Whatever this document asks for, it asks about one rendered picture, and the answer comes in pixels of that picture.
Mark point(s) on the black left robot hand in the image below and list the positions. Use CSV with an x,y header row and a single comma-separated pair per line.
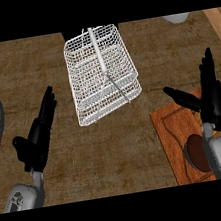
x,y
36,141

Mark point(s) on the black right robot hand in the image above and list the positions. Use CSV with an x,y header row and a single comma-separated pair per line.
x,y
212,103

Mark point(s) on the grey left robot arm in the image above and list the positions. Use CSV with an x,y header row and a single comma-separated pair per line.
x,y
26,193

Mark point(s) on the brown wooden cutting board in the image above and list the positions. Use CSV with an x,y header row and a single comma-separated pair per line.
x,y
173,129

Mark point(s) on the brown chocolate cupcake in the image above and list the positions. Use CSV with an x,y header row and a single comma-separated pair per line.
x,y
196,154

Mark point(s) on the pale grey round object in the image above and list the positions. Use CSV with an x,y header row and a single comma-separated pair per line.
x,y
176,17

